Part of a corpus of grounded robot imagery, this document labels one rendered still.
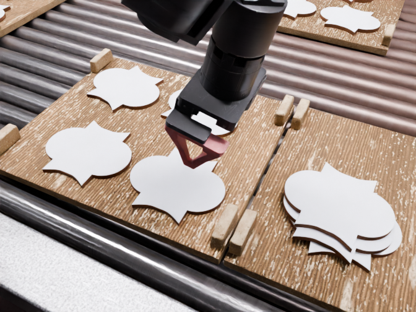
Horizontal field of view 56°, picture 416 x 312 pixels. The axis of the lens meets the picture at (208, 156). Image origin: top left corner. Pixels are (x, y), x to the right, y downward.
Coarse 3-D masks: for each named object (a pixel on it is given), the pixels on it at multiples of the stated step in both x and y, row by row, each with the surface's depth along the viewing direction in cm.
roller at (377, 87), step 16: (80, 16) 103; (96, 16) 101; (112, 16) 100; (144, 32) 96; (272, 64) 86; (288, 64) 85; (304, 64) 84; (336, 80) 81; (352, 80) 80; (368, 80) 80; (384, 96) 79; (400, 96) 77
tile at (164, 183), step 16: (144, 160) 60; (160, 160) 60; (176, 160) 60; (144, 176) 58; (160, 176) 58; (176, 176) 58; (192, 176) 58; (208, 176) 58; (144, 192) 56; (160, 192) 56; (176, 192) 56; (192, 192) 56; (208, 192) 56; (224, 192) 56; (160, 208) 54; (176, 208) 54; (192, 208) 54; (208, 208) 54
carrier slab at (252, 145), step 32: (128, 64) 81; (64, 96) 73; (160, 96) 73; (256, 96) 73; (32, 128) 67; (64, 128) 67; (128, 128) 67; (160, 128) 67; (256, 128) 67; (0, 160) 62; (32, 160) 62; (224, 160) 62; (256, 160) 62; (64, 192) 57; (96, 192) 57; (128, 192) 57; (128, 224) 54; (160, 224) 53; (192, 224) 53
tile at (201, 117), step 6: (180, 90) 73; (174, 96) 72; (168, 102) 71; (174, 102) 71; (162, 114) 68; (168, 114) 68; (198, 114) 68; (204, 114) 68; (198, 120) 67; (204, 120) 67; (210, 120) 67; (216, 120) 67; (210, 126) 66; (216, 126) 66; (216, 132) 65; (222, 132) 65; (228, 132) 65
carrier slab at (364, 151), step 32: (320, 128) 67; (352, 128) 67; (288, 160) 62; (320, 160) 62; (352, 160) 62; (384, 160) 62; (384, 192) 57; (256, 224) 53; (288, 224) 53; (256, 256) 50; (288, 256) 50; (320, 256) 50; (288, 288) 47; (320, 288) 47; (352, 288) 47; (384, 288) 47
